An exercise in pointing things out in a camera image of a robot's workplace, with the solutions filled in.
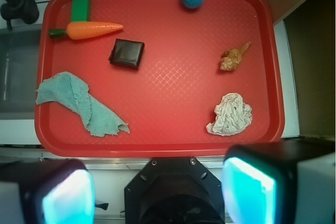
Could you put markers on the teal woven cloth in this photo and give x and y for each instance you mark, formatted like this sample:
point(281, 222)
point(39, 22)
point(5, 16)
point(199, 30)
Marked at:
point(72, 92)

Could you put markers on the golden brown spiral shell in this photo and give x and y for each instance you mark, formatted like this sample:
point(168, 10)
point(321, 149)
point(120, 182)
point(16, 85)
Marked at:
point(232, 58)

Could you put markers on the red plastic tray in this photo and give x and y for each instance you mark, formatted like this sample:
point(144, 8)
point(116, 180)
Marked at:
point(170, 99)

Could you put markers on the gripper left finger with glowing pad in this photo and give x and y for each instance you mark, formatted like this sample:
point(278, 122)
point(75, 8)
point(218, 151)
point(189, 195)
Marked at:
point(52, 191)

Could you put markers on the orange toy carrot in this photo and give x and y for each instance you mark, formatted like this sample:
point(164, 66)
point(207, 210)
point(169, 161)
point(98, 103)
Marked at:
point(85, 30)

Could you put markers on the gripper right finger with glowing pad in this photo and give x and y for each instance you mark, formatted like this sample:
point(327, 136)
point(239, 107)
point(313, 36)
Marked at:
point(280, 182)

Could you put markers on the dark brown square pouch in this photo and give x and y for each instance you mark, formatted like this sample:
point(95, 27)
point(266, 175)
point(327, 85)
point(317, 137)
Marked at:
point(127, 53)

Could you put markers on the black octagonal mount base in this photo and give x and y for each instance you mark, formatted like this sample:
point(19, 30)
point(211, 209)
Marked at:
point(174, 190)

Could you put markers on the green rectangular block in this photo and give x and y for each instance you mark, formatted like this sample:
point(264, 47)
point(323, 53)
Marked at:
point(80, 10)

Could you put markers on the crumpled white paper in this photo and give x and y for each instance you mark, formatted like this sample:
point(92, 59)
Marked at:
point(233, 116)

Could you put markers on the black faucet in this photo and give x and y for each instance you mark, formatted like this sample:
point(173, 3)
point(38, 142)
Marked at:
point(25, 10)

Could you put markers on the stainless steel sink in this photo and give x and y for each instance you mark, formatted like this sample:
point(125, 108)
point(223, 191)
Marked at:
point(19, 63)

